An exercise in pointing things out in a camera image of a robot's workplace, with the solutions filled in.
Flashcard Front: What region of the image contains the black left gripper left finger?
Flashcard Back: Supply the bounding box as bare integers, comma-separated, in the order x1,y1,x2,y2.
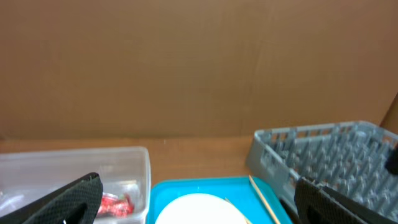
1,172,103,224

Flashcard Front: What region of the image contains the large white plate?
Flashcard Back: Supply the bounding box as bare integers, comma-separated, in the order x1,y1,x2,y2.
155,193,246,224

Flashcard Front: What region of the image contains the wooden chopstick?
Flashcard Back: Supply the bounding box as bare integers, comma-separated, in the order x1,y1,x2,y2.
224,197,252,224
248,175,280,224

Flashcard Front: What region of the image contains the grey dish rack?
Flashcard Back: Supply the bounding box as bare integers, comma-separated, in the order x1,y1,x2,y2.
246,121,397,222

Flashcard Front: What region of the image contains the teal plastic tray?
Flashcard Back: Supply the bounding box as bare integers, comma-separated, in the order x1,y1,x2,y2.
146,176,273,224

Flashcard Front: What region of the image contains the clear plastic bin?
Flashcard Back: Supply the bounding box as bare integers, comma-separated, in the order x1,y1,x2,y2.
1,146,151,223

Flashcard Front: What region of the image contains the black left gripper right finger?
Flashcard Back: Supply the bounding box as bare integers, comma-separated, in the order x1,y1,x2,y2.
294,177,397,224

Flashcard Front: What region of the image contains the red snack wrapper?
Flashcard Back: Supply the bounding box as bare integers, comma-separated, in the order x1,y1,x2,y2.
97,193,135,217

